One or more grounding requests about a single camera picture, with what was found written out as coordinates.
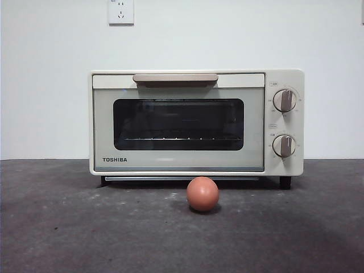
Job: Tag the white wall socket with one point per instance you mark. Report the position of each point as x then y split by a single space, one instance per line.
121 12

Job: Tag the cream toaster oven body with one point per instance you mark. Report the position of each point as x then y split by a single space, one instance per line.
281 76

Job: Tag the metal crumb tray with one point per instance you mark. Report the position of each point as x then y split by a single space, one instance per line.
142 178

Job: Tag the brown egg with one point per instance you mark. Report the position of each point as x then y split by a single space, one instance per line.
202 194

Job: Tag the black oven foot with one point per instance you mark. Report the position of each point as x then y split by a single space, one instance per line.
285 182
104 181

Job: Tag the cream oven knob brown grip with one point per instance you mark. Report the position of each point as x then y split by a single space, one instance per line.
284 145
285 100

